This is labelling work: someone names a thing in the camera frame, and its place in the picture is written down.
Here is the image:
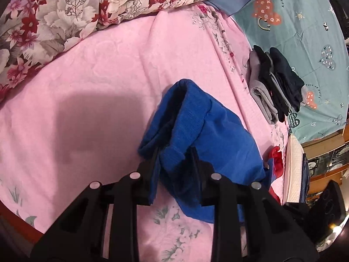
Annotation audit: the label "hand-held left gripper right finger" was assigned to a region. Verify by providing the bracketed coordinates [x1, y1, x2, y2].
[190, 146, 319, 262]

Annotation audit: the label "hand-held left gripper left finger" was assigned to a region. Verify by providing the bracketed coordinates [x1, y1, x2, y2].
[31, 147, 161, 262]

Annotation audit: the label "blue pants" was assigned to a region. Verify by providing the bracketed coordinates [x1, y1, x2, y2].
[138, 79, 274, 224]

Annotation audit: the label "folded grey pants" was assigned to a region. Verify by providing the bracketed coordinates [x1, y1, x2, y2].
[248, 50, 279, 124]

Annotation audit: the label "folded black pants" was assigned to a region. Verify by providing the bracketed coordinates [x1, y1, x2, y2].
[253, 45, 292, 123]

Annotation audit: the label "folded dark navy pants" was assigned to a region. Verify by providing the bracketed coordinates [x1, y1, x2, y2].
[269, 47, 305, 112]

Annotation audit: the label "white mattress edge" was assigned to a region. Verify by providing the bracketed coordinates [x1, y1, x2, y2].
[282, 134, 304, 204]

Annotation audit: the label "red cloth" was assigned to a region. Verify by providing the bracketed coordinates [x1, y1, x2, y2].
[264, 146, 284, 204]

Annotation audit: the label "pink floral bed sheet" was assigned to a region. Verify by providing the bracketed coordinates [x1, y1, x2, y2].
[0, 1, 289, 262]

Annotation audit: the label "teal printed blanket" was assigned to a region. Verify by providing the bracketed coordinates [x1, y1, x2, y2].
[228, 0, 349, 144]

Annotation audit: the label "red floral quilt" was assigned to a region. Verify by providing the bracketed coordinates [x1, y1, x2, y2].
[0, 0, 229, 101]

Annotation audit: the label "wooden bed frame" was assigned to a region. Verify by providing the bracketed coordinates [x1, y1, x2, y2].
[0, 205, 44, 245]

